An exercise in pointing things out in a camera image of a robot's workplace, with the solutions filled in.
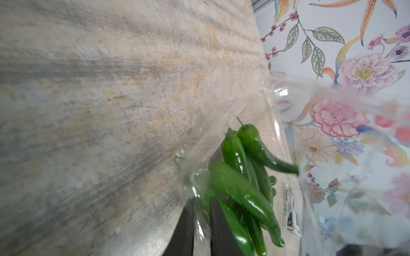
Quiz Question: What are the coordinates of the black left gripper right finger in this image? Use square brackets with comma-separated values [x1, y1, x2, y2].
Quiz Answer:
[210, 197, 243, 256]

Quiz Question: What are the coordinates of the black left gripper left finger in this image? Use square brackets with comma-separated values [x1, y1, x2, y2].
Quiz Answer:
[162, 207, 194, 256]

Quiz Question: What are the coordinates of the clear clamshell container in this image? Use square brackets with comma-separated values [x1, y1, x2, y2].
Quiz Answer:
[174, 73, 410, 256]

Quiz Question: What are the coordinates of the small card box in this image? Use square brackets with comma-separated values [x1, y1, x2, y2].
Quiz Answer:
[283, 184, 301, 237]

